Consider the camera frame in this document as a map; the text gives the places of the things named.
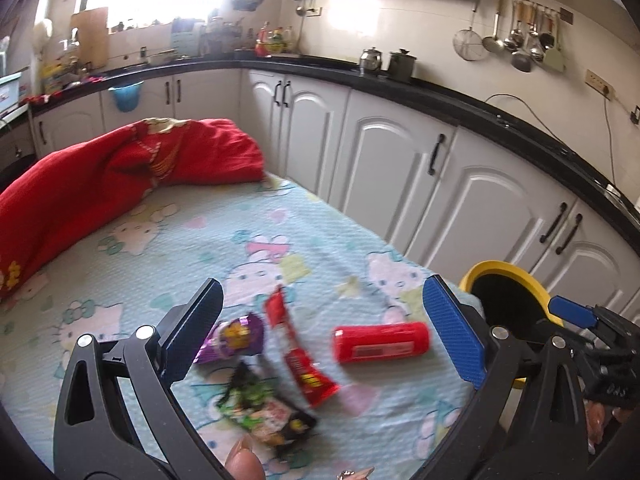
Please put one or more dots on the person's right hand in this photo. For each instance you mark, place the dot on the person's right hand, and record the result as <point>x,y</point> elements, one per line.
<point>598,418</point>

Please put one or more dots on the condiment bottles group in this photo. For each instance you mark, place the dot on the condiment bottles group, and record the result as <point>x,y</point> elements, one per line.
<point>278,41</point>

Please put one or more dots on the hello kitty bed sheet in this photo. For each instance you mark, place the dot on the hello kitty bed sheet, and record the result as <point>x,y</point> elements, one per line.
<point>254,239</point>

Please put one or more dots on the blue hanging plastic bin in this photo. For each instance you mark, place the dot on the blue hanging plastic bin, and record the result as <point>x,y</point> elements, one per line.
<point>126,98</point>

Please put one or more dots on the purple snack wrapper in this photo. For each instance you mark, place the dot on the purple snack wrapper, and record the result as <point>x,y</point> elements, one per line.
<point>242,336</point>

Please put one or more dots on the red snack wrapper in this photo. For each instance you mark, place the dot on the red snack wrapper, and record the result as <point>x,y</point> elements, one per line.
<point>312,382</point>

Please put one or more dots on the black kitchen countertop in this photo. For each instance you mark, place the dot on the black kitchen countertop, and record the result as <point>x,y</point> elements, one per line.
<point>537,147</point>

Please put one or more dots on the red cylindrical can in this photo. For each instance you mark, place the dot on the red cylindrical can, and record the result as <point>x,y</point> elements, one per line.
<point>369,343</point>

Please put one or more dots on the wooden cutting board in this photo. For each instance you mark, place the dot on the wooden cutting board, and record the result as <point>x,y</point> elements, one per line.
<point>92,35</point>

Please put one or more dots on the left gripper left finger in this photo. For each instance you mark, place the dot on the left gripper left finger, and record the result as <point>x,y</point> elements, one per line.
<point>155,357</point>

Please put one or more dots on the dark green pot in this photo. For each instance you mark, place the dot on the dark green pot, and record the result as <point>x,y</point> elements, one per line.
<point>401,66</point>

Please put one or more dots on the yellow black trash bin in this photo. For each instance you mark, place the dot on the yellow black trash bin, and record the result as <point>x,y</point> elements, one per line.
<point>513,299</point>

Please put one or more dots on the wall power socket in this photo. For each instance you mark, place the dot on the wall power socket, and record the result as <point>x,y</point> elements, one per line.
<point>597,83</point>

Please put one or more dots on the green black snack wrapper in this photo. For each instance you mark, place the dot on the green black snack wrapper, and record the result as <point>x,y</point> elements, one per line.
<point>253,403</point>

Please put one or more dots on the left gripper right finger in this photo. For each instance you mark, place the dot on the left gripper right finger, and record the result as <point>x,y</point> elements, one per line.
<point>487,362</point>

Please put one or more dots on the white kitchen cabinets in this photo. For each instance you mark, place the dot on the white kitchen cabinets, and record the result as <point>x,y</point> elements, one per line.
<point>442,195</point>

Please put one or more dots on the steel teapot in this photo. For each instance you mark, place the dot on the steel teapot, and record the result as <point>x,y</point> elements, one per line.
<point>370,61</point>

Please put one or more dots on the person's left hand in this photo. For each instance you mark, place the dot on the person's left hand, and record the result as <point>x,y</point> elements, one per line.
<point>242,463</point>

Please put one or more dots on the hanging steel strainer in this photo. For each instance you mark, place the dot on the hanging steel strainer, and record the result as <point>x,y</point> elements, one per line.
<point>467,42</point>

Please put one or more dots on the red blanket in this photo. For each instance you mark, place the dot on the red blanket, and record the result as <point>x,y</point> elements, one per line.
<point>70,193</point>

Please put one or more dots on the hanging steel ladle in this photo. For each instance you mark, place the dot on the hanging steel ladle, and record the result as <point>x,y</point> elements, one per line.
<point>493,43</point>

